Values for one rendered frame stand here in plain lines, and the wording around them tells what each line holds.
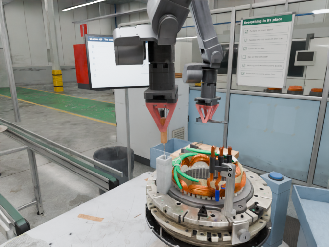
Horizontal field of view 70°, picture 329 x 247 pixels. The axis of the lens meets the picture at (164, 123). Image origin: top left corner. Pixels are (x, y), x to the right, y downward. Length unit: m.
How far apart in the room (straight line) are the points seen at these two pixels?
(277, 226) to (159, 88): 0.65
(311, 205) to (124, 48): 0.64
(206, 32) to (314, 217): 0.63
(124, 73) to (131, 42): 1.11
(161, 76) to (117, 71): 1.10
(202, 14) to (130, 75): 0.86
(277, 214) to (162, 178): 0.47
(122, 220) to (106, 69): 0.92
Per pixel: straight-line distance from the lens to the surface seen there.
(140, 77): 1.62
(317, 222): 0.74
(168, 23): 0.45
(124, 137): 3.53
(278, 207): 0.91
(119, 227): 1.03
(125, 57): 0.49
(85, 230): 1.05
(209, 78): 0.89
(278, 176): 0.88
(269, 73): 2.84
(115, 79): 1.58
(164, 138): 0.55
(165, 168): 0.57
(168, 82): 0.50
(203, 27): 0.86
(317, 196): 0.82
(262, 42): 2.87
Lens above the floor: 1.41
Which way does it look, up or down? 15 degrees down
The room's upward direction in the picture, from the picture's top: straight up
